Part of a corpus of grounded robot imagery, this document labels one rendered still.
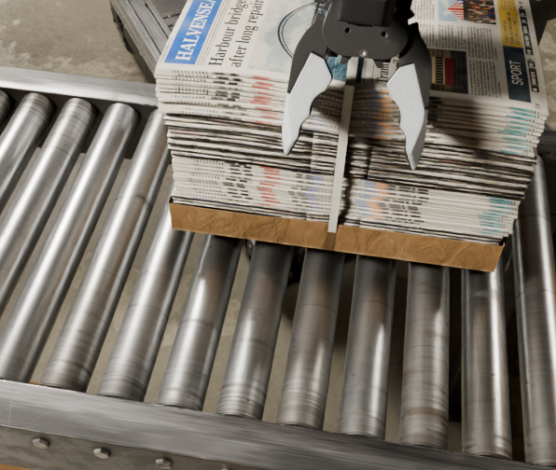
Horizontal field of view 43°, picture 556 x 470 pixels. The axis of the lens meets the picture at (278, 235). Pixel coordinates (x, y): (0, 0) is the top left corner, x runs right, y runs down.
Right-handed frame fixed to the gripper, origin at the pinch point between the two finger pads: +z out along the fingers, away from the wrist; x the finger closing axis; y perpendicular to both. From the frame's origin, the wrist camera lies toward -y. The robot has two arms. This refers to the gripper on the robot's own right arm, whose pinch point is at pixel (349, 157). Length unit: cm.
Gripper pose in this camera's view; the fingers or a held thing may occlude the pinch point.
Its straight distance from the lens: 63.1
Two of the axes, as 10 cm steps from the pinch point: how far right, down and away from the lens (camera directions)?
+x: -9.9, -1.3, 1.1
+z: -1.0, 9.5, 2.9
